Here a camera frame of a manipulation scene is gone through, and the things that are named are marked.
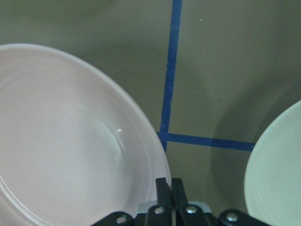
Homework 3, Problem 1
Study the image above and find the cream plate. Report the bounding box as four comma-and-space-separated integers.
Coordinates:
244, 102, 301, 226

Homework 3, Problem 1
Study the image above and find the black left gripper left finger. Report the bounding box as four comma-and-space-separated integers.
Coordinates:
144, 178, 172, 226

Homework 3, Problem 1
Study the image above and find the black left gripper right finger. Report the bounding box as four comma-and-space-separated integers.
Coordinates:
171, 178, 212, 226

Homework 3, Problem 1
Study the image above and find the pink plate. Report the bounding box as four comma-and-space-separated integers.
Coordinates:
0, 44, 171, 226

